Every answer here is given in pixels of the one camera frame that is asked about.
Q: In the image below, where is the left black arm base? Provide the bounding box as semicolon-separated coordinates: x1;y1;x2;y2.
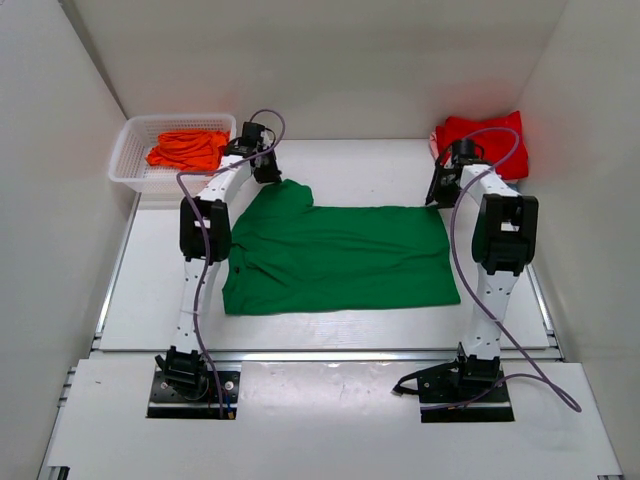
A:
146;348;241;420

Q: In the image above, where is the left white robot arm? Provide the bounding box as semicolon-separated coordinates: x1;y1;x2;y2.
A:
156;119;281;402

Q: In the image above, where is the green t shirt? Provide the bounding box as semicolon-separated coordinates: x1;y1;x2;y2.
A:
222;180;460;316

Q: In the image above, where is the white plastic basket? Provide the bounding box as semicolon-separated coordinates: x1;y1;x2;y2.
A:
108;113;236;195

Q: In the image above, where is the red folded t shirt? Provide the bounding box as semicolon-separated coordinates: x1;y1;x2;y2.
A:
434;110;529;182

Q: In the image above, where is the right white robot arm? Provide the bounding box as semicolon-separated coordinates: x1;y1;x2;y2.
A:
426;138;539;401

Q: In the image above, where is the pink folded t shirt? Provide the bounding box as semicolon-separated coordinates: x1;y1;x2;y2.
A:
429;130;441;159

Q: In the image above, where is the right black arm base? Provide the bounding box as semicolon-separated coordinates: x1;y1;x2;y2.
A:
392;355;515;424

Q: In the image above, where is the orange t shirt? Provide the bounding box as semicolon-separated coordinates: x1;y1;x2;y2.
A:
146;129;231;172

